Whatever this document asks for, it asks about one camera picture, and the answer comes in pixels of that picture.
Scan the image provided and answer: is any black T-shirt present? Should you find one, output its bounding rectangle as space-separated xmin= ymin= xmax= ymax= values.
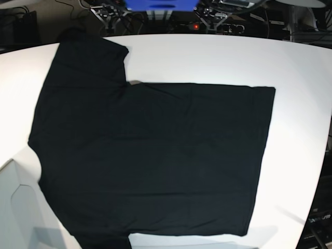
xmin=28 ymin=32 xmax=275 ymax=248

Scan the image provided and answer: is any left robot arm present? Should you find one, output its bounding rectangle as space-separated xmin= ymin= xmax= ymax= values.
xmin=193 ymin=1 xmax=251 ymax=34

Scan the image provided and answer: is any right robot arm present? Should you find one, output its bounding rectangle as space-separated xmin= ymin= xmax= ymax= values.
xmin=90 ymin=1 xmax=131 ymax=34

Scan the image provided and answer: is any black power strip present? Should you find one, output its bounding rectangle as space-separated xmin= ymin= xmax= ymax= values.
xmin=174 ymin=22 xmax=245 ymax=35

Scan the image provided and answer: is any blue box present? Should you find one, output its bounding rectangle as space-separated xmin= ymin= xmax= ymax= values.
xmin=125 ymin=0 xmax=199 ymax=11

